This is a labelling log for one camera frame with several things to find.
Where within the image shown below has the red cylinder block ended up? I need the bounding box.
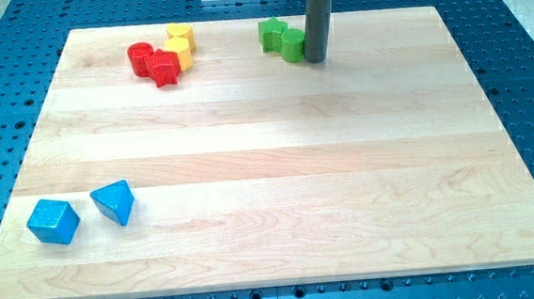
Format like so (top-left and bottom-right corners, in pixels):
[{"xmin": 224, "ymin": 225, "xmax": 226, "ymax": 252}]
[{"xmin": 126, "ymin": 42, "xmax": 153, "ymax": 77}]

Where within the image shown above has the green star block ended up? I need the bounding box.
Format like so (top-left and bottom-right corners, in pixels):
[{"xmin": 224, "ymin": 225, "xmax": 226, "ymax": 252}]
[{"xmin": 258, "ymin": 17, "xmax": 289, "ymax": 53}]

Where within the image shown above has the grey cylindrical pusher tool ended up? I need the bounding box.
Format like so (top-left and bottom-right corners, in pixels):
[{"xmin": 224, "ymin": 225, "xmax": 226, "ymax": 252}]
[{"xmin": 304, "ymin": 0, "xmax": 332, "ymax": 63}]

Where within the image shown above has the blue cube block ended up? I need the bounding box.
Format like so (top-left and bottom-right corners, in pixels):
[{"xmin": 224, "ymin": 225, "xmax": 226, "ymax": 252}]
[{"xmin": 26, "ymin": 199, "xmax": 81, "ymax": 244}]

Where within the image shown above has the wooden board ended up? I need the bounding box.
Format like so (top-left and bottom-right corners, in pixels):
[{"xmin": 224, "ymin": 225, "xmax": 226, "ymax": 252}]
[{"xmin": 0, "ymin": 7, "xmax": 534, "ymax": 299}]

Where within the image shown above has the yellow cylinder block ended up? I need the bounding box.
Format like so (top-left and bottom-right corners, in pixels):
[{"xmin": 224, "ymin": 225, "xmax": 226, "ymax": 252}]
[{"xmin": 166, "ymin": 23, "xmax": 196, "ymax": 51}]

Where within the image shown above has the red star block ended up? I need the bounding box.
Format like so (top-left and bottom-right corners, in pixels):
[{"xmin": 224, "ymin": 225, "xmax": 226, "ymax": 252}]
[{"xmin": 144, "ymin": 50, "xmax": 181, "ymax": 87}]

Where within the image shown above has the green cylinder block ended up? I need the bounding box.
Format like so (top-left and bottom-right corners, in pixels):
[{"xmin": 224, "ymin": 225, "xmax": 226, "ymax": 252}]
[{"xmin": 281, "ymin": 28, "xmax": 306, "ymax": 63}]

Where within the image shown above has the blue triangular block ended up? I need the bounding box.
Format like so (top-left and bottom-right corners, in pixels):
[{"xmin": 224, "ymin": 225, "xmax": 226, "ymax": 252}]
[{"xmin": 90, "ymin": 180, "xmax": 134, "ymax": 227}]

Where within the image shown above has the yellow hexagon block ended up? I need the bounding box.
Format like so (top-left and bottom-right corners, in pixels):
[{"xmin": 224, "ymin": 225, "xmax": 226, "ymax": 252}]
[{"xmin": 164, "ymin": 37, "xmax": 194, "ymax": 71}]

